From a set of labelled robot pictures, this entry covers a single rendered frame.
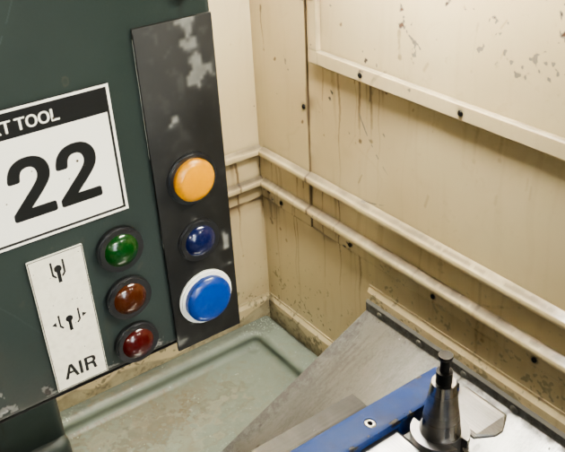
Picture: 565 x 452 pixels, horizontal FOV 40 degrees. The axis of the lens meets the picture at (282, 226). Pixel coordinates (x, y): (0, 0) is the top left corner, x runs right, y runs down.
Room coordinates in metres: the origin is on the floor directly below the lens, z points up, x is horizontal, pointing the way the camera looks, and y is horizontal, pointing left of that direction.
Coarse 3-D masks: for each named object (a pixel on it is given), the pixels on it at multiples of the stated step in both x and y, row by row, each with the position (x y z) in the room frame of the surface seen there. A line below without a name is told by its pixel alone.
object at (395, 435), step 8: (392, 432) 0.61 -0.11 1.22; (384, 440) 0.60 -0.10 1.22; (392, 440) 0.60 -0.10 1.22; (400, 440) 0.60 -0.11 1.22; (408, 440) 0.60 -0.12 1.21; (368, 448) 0.59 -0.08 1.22; (376, 448) 0.59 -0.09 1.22; (384, 448) 0.58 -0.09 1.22; (392, 448) 0.58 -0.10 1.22; (400, 448) 0.58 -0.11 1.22; (408, 448) 0.58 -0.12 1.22; (416, 448) 0.58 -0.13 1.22
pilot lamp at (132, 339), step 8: (144, 328) 0.36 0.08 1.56; (128, 336) 0.35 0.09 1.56; (136, 336) 0.35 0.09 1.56; (144, 336) 0.36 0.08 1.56; (152, 336) 0.36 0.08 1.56; (128, 344) 0.35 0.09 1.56; (136, 344) 0.35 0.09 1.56; (144, 344) 0.36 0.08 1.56; (128, 352) 0.35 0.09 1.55; (136, 352) 0.35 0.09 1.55; (144, 352) 0.36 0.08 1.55
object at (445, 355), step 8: (440, 352) 0.60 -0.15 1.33; (448, 352) 0.60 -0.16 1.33; (440, 360) 0.60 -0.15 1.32; (448, 360) 0.59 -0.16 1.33; (440, 368) 0.60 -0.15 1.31; (448, 368) 0.60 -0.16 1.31; (440, 376) 0.59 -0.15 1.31; (448, 376) 0.59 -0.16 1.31; (440, 384) 0.59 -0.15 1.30; (448, 384) 0.59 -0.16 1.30
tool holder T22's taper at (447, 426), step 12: (432, 384) 0.60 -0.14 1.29; (432, 396) 0.59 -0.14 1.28; (444, 396) 0.59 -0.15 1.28; (456, 396) 0.59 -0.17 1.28; (432, 408) 0.59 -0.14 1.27; (444, 408) 0.58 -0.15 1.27; (456, 408) 0.59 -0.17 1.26; (432, 420) 0.59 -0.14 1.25; (444, 420) 0.58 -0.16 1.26; (456, 420) 0.59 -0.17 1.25; (432, 432) 0.58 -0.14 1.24; (444, 432) 0.58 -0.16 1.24; (456, 432) 0.58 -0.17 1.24; (444, 444) 0.58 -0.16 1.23
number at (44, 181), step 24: (24, 144) 0.34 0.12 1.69; (48, 144) 0.34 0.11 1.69; (72, 144) 0.35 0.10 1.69; (96, 144) 0.36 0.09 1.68; (0, 168) 0.33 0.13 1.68; (24, 168) 0.34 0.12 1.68; (48, 168) 0.34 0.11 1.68; (72, 168) 0.35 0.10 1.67; (96, 168) 0.36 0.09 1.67; (24, 192) 0.34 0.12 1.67; (48, 192) 0.34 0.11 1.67; (72, 192) 0.35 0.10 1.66; (96, 192) 0.35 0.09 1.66; (24, 216) 0.33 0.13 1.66; (48, 216) 0.34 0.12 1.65
